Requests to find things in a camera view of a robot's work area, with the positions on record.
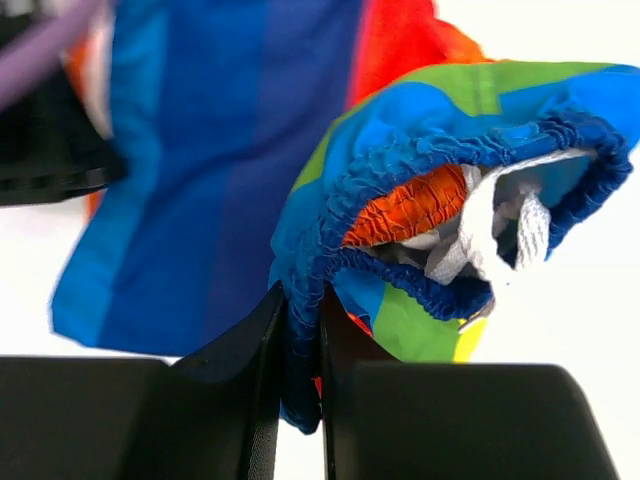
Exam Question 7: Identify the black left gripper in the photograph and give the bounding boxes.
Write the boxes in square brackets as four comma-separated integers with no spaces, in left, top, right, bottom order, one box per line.
[0,0,129,207]

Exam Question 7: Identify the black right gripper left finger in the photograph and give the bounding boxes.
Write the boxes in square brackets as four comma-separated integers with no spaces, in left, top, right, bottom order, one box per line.
[1,285,286,480]

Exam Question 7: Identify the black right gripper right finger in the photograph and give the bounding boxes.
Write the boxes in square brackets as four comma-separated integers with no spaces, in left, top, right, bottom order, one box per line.
[319,288,617,480]

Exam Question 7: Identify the rainbow striped shorts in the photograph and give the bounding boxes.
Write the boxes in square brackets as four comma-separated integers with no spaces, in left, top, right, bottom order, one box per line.
[51,1,639,434]

